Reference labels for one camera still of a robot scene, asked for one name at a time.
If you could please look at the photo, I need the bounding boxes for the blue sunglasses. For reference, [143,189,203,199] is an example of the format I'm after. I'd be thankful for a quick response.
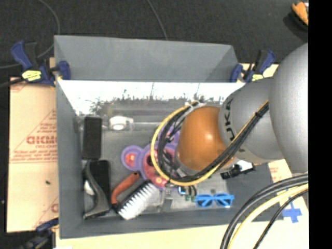
[195,192,235,209]

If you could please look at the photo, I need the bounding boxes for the brown cardboard board red print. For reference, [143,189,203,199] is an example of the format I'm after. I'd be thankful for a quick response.
[6,77,60,233]

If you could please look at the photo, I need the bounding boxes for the black flat block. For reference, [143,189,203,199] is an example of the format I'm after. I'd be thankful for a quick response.
[82,116,103,160]

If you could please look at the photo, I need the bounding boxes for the grey metal bin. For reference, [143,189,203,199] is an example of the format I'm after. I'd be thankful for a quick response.
[53,35,271,238]

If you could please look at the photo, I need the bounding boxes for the black cylinder on white bracket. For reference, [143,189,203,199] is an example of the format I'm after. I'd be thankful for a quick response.
[220,163,256,180]

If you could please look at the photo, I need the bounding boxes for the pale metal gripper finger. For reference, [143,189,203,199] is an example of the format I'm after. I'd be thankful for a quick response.
[163,187,174,211]

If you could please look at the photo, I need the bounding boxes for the orange handled white brush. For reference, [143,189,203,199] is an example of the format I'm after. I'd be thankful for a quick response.
[110,171,159,221]

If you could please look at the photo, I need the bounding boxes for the purple and pink ring toy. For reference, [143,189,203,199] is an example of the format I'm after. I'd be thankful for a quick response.
[120,128,183,189]

